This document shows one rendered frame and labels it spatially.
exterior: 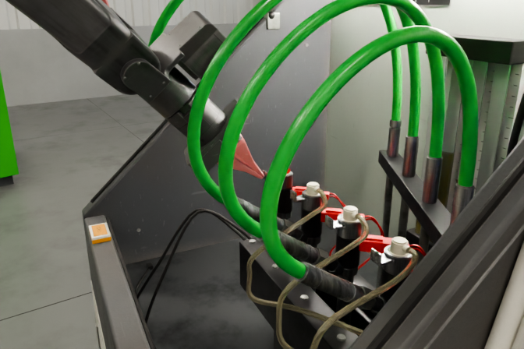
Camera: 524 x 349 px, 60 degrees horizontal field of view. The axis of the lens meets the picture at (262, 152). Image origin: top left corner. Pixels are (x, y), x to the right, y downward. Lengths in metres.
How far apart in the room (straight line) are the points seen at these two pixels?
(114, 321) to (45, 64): 6.47
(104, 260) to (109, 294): 0.09
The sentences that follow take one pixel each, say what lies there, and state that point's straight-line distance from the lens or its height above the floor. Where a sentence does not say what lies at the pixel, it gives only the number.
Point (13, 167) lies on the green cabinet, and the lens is 3.94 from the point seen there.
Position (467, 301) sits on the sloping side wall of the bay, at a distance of 0.38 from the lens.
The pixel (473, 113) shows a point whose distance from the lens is 0.47.
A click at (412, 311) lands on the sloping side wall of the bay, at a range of 0.37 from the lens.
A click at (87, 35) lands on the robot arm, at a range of 0.48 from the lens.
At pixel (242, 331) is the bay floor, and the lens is 0.79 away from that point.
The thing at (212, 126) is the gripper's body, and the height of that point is 1.19.
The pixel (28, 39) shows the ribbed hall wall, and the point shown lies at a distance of 6.97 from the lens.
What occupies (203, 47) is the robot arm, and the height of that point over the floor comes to 1.29.
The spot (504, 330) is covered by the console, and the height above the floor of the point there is 1.10.
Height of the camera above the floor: 1.34
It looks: 18 degrees down
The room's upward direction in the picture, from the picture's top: straight up
